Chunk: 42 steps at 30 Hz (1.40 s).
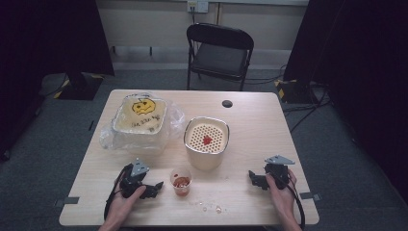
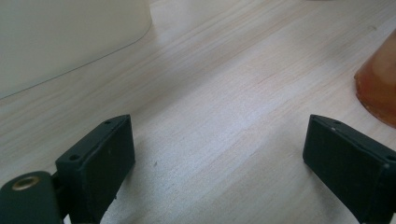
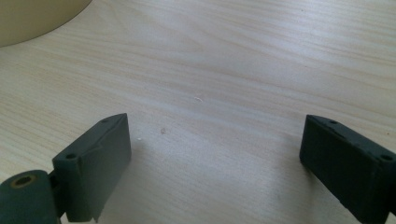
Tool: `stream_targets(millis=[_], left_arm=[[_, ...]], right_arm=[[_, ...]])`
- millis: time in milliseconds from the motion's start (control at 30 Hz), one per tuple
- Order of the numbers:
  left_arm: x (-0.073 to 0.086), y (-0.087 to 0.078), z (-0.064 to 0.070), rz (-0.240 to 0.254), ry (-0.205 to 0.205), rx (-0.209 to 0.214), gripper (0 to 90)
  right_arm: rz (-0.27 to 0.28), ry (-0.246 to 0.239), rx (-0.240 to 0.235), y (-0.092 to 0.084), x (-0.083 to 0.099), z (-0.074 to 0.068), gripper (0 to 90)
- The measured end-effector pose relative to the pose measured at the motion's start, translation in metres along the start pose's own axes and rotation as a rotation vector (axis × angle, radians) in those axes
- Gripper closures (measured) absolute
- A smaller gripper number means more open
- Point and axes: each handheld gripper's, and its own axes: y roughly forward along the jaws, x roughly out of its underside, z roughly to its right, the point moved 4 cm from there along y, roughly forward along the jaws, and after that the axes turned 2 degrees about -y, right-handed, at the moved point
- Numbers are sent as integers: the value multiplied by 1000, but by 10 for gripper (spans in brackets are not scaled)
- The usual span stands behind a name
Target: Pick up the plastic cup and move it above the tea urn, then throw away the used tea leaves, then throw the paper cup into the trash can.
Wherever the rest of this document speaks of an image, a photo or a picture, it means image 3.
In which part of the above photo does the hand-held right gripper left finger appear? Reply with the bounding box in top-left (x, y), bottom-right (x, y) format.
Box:
top-left (51, 112), bottom-right (133, 224)

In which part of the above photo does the cream round container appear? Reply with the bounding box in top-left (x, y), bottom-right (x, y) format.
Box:
top-left (0, 0), bottom-right (93, 49)

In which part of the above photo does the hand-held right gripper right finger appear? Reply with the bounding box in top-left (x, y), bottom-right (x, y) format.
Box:
top-left (299, 114), bottom-right (396, 224)

